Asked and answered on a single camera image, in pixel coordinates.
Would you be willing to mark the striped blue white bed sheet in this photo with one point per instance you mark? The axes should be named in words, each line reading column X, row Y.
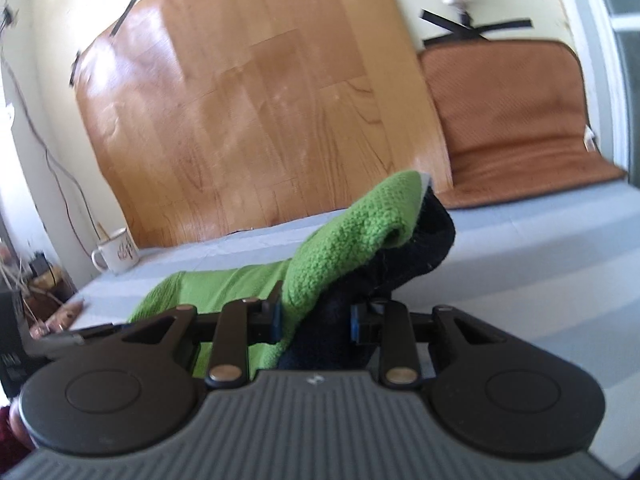
column 525, row 260

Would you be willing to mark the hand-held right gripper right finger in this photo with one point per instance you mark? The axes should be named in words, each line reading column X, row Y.
column 356, row 322

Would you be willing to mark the wood-pattern vinyl sheet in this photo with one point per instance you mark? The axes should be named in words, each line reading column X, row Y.
column 250, row 110

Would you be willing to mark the white wall fixture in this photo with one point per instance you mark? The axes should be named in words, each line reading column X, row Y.
column 8, row 114

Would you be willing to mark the white enamel mug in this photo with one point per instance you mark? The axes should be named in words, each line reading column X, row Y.
column 120, row 252

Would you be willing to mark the navy and green knit sweater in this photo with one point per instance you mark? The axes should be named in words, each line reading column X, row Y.
column 350, row 240

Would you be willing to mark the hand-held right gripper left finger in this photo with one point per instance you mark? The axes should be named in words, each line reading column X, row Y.
column 235, row 340

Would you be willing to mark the person's left forearm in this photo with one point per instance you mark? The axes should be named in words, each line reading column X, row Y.
column 5, row 435

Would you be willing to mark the brown perforated cushion mat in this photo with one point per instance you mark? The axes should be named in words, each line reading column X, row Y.
column 510, row 120

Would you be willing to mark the brown object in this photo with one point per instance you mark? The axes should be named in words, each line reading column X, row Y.
column 62, row 316

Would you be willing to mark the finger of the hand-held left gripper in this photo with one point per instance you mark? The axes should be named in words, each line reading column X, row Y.
column 65, row 344

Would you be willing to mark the person's left hand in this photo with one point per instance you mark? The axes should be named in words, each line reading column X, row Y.
column 22, row 427

